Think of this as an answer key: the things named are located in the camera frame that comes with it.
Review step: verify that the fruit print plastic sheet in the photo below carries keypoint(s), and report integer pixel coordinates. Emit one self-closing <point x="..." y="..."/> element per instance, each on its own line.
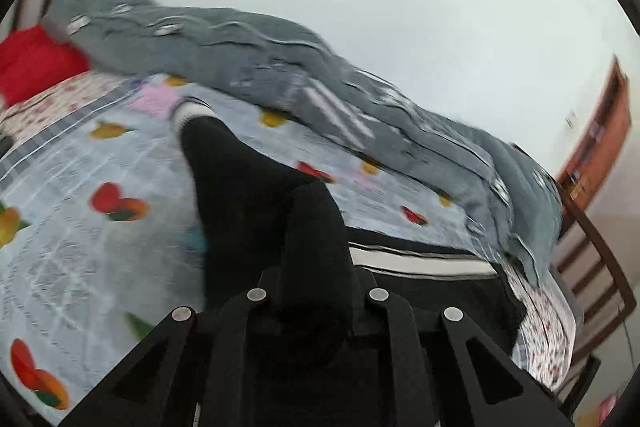
<point x="100" y="257"/>

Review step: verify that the black smartphone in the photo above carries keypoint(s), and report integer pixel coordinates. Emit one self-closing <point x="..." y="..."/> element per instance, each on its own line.
<point x="5" y="144"/>

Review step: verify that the red pillow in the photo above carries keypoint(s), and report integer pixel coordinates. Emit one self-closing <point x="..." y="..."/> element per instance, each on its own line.
<point x="35" y="57"/>

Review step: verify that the dark wooden footboard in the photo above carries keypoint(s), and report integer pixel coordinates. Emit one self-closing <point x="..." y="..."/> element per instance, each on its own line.
<point x="595" y="257"/>

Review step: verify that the floral bed sheet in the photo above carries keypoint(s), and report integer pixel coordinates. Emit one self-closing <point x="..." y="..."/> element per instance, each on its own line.
<point x="545" y="332"/>

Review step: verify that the black pants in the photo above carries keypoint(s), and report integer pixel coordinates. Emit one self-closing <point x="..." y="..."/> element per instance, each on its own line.
<point x="260" y="207"/>

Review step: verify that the brown wooden door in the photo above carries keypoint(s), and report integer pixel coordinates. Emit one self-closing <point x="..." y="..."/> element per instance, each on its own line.
<point x="600" y="142"/>

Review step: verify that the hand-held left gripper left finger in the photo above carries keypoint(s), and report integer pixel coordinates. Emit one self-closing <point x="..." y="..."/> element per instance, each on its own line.
<point x="235" y="332"/>

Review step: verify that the grey floral quilt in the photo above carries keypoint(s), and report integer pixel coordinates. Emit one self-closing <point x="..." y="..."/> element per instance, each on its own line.
<point x="300" y="72"/>

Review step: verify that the white wall switch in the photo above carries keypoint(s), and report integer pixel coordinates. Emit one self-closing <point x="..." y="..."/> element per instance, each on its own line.
<point x="570" y="120"/>

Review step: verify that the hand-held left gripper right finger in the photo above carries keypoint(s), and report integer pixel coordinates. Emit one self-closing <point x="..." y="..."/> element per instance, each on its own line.
<point x="400" y="332"/>

